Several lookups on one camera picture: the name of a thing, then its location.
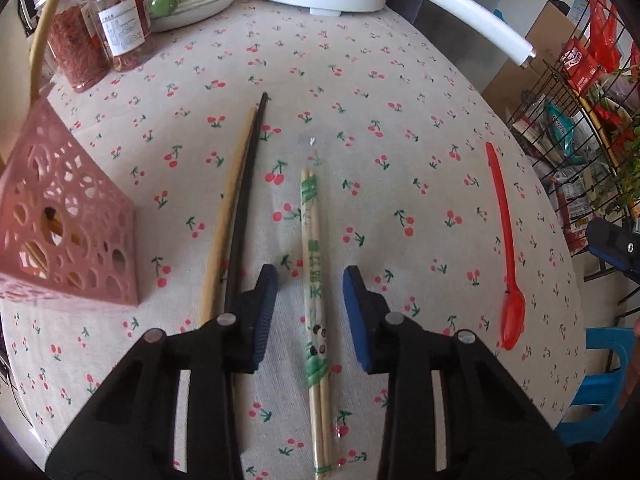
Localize black chopstick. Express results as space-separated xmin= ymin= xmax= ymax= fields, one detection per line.
xmin=222 ymin=91 xmax=270 ymax=322

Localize red snack packet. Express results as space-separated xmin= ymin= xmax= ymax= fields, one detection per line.
xmin=560 ymin=37 xmax=606 ymax=94

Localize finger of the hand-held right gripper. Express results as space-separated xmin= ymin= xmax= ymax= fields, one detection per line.
xmin=586 ymin=218 xmax=640 ymax=286

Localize red plastic spoon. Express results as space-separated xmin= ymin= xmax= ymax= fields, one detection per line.
xmin=484 ymin=141 xmax=527 ymax=351

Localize pink perforated plastic basket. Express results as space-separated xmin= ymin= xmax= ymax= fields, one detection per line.
xmin=0 ymin=97 xmax=139 ymax=308

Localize red plastic bag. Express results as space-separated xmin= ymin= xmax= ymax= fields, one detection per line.
xmin=587 ymin=0 xmax=624 ymax=74

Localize blue and white box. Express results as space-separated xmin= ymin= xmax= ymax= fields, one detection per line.
xmin=567 ymin=0 xmax=594 ymax=36

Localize clear jar red berries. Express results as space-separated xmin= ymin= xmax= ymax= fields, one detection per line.
xmin=47 ymin=0 xmax=114 ymax=94

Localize clear jar white label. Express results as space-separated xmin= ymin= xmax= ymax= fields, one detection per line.
xmin=85 ymin=0 xmax=154 ymax=74

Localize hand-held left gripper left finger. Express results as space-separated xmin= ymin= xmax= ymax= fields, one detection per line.
xmin=44 ymin=263 xmax=279 ymax=480

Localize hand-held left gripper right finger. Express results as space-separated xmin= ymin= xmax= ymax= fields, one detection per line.
xmin=342 ymin=266 xmax=576 ymax=480

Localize black wire rack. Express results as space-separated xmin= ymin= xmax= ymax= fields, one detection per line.
xmin=505 ymin=35 xmax=640 ymax=311

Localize blue plastic stool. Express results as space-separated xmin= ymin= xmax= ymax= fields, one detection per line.
xmin=555 ymin=327 xmax=639 ymax=446

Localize green long beans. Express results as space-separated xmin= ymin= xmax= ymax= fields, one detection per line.
xmin=590 ymin=72 xmax=640 ymax=223

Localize plain wooden chopstick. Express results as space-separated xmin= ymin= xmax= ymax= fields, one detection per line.
xmin=30 ymin=0 xmax=76 ymax=102
xmin=200 ymin=106 xmax=258 ymax=328

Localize paper-wrapped bamboo chopstick pair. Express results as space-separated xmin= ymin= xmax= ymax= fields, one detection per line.
xmin=300 ymin=169 xmax=335 ymax=477

